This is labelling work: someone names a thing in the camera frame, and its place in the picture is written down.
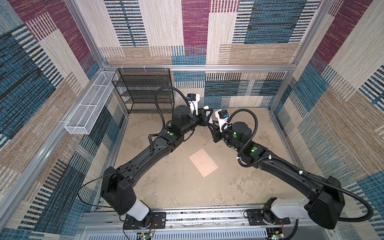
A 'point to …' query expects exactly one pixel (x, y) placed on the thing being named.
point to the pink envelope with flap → (203, 162)
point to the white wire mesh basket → (82, 119)
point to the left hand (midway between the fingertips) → (214, 109)
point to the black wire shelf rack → (138, 87)
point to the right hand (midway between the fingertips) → (209, 124)
